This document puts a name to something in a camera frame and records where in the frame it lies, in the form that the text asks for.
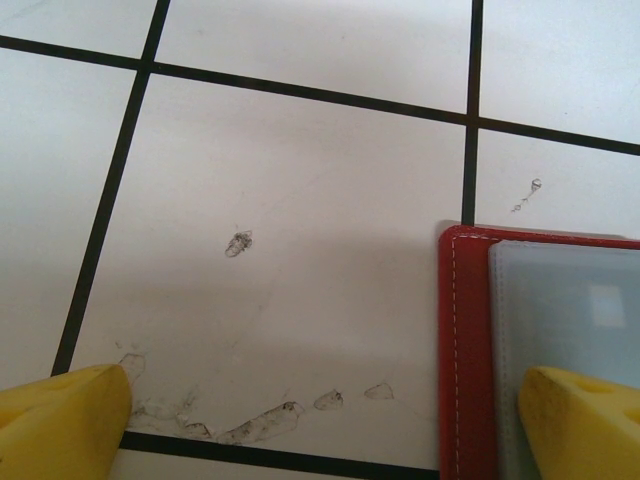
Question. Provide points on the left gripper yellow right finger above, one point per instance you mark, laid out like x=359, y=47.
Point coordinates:
x=580, y=430

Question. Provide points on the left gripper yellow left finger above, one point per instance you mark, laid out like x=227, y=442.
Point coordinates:
x=60, y=425

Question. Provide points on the red leather card holder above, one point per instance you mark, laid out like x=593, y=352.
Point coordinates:
x=465, y=350

